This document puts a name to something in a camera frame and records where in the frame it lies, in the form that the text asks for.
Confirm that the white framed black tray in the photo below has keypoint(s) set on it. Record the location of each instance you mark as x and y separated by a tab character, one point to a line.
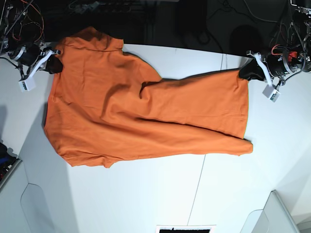
185	229

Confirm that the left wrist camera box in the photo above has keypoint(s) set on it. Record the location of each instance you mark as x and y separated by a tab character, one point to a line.
271	93

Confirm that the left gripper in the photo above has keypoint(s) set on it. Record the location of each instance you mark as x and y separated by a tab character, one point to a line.
265	68

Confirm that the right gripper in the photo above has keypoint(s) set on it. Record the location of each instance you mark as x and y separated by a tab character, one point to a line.
31	58

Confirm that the orange t-shirt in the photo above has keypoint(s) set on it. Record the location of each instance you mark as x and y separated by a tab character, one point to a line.
108	106

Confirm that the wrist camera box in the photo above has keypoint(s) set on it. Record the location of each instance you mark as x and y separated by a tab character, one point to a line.
27	84
271	93

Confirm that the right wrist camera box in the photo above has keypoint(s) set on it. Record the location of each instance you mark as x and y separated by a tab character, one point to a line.
27	84

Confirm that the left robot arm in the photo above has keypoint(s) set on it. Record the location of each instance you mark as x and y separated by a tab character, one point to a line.
293	34

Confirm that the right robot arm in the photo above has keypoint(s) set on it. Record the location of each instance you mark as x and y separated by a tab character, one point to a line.
22	41

